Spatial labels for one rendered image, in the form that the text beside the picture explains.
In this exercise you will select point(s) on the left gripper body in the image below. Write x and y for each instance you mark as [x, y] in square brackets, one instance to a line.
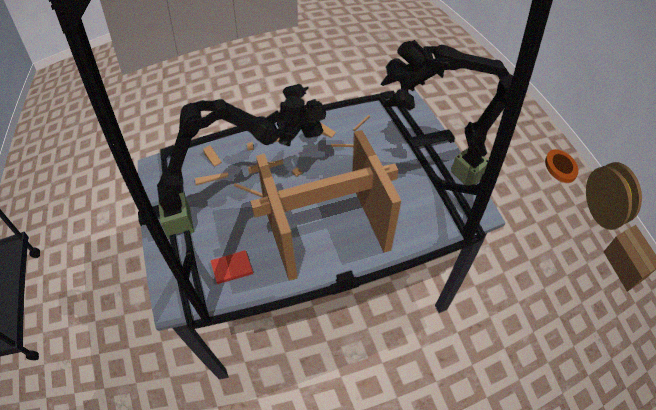
[313, 129]

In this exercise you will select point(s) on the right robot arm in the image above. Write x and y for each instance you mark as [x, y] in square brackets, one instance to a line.
[451, 59]

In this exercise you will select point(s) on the red rectangular block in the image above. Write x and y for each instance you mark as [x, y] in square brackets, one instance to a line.
[231, 267]

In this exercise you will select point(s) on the wooden rail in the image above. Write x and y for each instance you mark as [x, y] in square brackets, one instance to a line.
[322, 190]

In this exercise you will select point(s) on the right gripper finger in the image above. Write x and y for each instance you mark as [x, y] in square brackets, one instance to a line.
[387, 80]
[391, 102]

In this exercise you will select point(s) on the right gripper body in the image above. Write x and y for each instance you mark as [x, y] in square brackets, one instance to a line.
[402, 95]

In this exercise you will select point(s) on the wooden end board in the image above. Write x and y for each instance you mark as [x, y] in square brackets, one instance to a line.
[381, 204]
[277, 218]

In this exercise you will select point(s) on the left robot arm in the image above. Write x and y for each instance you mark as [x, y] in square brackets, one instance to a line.
[262, 128]

